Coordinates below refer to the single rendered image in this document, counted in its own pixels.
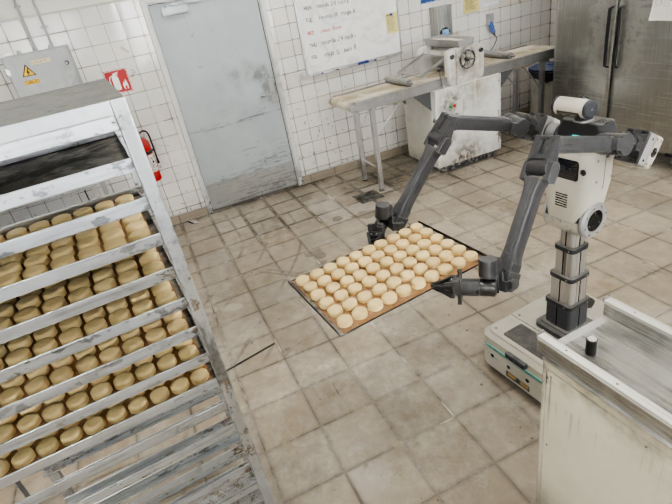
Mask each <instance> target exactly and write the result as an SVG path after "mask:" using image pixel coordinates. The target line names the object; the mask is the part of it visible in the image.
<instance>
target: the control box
mask: <svg viewBox="0 0 672 504"><path fill-rule="evenodd" d="M607 321H608V320H606V319H604V318H602V317H599V318H597V319H595V320H594V321H592V322H590V323H588V324H586V325H584V326H582V327H581V328H579V329H577V330H575V331H573V332H571V333H570V334H568V335H566V336H564V337H562V338H560V339H559V340H558V341H559V342H561V343H562V344H564V345H566V344H567V343H569V342H571V341H573V340H575V339H577V338H578V337H580V336H582V335H584V334H586V333H587V332H589V331H591V330H593V329H595V328H597V327H598V326H600V325H602V324H604V323H606V322H607Z"/></svg>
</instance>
